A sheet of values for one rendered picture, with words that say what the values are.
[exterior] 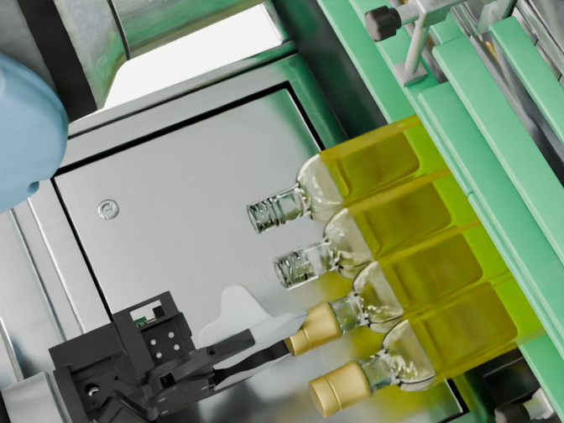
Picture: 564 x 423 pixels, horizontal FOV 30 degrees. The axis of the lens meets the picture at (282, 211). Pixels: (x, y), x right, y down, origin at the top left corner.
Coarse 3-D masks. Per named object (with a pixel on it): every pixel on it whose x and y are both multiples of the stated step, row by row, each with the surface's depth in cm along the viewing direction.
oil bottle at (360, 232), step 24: (384, 192) 94; (408, 192) 94; (432, 192) 94; (456, 192) 95; (336, 216) 93; (360, 216) 93; (384, 216) 93; (408, 216) 93; (432, 216) 93; (456, 216) 94; (336, 240) 93; (360, 240) 92; (384, 240) 92; (408, 240) 93; (336, 264) 93; (360, 264) 92
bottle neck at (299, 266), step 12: (288, 252) 93; (300, 252) 93; (312, 252) 93; (324, 252) 93; (276, 264) 93; (288, 264) 92; (300, 264) 92; (312, 264) 92; (324, 264) 93; (288, 276) 92; (300, 276) 92; (312, 276) 93; (288, 288) 93
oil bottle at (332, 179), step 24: (408, 120) 97; (360, 144) 96; (384, 144) 96; (408, 144) 96; (432, 144) 96; (312, 168) 95; (336, 168) 95; (360, 168) 95; (384, 168) 95; (408, 168) 95; (432, 168) 96; (312, 192) 94; (336, 192) 94; (360, 192) 94; (312, 216) 96
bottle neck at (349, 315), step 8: (344, 296) 92; (352, 296) 91; (328, 304) 91; (336, 304) 91; (344, 304) 91; (352, 304) 91; (336, 312) 90; (344, 312) 91; (352, 312) 91; (360, 312) 91; (344, 320) 91; (352, 320) 91; (360, 320) 91; (344, 328) 91
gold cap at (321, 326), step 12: (312, 312) 90; (324, 312) 90; (312, 324) 90; (324, 324) 90; (336, 324) 90; (300, 336) 89; (312, 336) 90; (324, 336) 90; (336, 336) 90; (288, 348) 92; (300, 348) 90; (312, 348) 90
